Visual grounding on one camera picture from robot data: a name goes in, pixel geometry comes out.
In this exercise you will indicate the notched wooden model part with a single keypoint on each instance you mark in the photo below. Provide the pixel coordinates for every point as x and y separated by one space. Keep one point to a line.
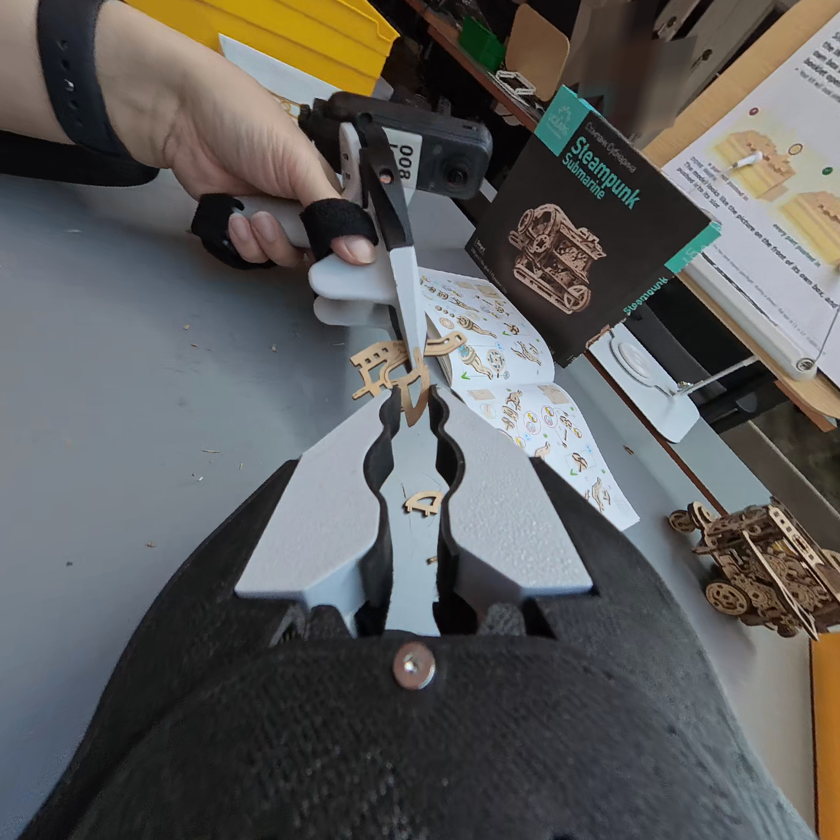
371 364

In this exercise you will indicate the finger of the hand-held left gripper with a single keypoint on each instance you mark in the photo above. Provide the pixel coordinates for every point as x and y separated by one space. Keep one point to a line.
407 295

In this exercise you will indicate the curved wooden model part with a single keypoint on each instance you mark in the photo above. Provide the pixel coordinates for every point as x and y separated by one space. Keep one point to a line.
413 397

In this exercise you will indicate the brown rounded cardboard piece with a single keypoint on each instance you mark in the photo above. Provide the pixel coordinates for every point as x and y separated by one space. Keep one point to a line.
538 49

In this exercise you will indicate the small metal clips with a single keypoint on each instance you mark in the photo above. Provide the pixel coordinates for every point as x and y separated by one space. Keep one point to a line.
515 80

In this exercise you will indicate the open instruction booklet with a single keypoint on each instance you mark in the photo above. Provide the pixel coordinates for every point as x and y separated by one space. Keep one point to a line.
525 400

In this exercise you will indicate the grey machine housing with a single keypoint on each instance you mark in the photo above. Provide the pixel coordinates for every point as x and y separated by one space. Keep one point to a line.
709 39

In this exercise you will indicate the printed instruction sheet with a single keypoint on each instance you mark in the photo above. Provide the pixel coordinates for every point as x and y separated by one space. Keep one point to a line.
774 197

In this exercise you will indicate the orange mat edge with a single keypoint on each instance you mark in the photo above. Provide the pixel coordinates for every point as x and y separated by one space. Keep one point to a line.
827 735

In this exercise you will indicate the thin metal rod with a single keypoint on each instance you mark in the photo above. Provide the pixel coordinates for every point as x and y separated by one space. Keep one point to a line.
715 377

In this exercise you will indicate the person's left forearm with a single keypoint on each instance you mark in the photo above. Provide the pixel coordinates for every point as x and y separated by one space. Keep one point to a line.
16 65

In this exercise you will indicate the white stand base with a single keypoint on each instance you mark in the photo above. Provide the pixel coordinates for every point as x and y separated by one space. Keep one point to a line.
656 387

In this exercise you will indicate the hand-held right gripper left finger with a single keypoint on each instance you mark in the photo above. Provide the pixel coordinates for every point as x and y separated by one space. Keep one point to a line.
308 525

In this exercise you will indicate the black wrist band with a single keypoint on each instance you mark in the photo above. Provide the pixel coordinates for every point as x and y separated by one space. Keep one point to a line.
72 79

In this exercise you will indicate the green plastic object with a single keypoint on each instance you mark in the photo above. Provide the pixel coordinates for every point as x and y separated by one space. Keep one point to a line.
482 43

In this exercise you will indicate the assembled wooden model vehicle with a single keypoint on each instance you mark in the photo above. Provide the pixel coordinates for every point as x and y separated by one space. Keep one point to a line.
768 564

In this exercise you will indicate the yellow plastic bin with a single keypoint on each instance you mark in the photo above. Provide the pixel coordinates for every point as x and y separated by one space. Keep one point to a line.
302 33

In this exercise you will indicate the white paper sheet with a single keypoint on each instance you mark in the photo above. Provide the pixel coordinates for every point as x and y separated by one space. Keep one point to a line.
262 72

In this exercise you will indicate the black model kit box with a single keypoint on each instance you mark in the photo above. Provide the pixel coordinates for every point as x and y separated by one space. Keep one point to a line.
577 216

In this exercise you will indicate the white clip bar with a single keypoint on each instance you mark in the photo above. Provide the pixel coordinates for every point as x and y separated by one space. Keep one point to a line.
748 315

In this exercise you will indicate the small arched wooden model part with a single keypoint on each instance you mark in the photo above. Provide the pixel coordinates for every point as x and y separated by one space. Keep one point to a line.
423 504

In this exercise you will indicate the white instruction sheet board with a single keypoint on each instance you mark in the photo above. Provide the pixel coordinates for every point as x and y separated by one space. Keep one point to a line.
722 85

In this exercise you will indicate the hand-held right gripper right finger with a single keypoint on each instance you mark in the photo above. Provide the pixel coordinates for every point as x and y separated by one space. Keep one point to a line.
518 525

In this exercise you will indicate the person's left hand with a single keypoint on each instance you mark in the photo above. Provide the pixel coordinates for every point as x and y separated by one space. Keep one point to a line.
216 124

